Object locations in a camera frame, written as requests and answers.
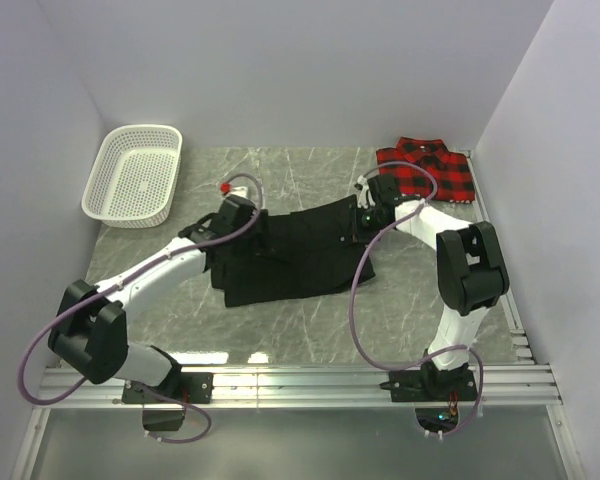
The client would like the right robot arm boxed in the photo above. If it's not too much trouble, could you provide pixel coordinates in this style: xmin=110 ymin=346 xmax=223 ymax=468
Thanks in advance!
xmin=348 ymin=194 xmax=510 ymax=400

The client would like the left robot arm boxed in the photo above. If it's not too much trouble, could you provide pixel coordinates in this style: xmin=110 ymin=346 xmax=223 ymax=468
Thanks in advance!
xmin=47 ymin=194 xmax=263 ymax=402

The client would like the white perforated plastic basket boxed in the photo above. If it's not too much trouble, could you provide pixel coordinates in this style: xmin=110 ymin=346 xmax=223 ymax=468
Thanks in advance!
xmin=81 ymin=124 xmax=183 ymax=229

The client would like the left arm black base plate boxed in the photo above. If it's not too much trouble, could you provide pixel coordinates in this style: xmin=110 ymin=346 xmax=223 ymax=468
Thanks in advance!
xmin=121 ymin=372 xmax=214 ymax=405

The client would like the black long sleeve shirt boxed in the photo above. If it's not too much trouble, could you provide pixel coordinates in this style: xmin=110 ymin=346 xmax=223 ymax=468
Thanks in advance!
xmin=211 ymin=195 xmax=366 ymax=308

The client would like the black box under rail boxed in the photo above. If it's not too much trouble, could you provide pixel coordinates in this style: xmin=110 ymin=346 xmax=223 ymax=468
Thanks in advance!
xmin=141 ymin=410 xmax=185 ymax=433

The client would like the aluminium rail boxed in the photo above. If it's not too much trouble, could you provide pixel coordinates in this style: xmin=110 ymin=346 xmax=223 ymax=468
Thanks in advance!
xmin=461 ymin=150 xmax=537 ymax=365
xmin=39 ymin=364 xmax=562 ymax=409

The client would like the red black plaid shirt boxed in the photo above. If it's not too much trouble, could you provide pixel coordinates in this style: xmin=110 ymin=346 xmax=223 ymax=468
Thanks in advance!
xmin=376 ymin=137 xmax=476 ymax=203

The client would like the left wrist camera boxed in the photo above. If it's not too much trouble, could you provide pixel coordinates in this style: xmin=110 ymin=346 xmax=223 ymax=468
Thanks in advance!
xmin=220 ymin=182 xmax=250 ymax=199

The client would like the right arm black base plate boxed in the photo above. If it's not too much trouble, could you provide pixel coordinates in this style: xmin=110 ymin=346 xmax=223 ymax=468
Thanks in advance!
xmin=379 ymin=369 xmax=478 ymax=403

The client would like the aluminium front rail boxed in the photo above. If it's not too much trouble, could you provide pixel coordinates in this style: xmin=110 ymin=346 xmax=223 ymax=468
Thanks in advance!
xmin=39 ymin=364 xmax=562 ymax=409

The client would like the aluminium right side rail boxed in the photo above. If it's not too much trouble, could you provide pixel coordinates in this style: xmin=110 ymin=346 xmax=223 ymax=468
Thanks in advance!
xmin=461 ymin=150 xmax=537 ymax=365

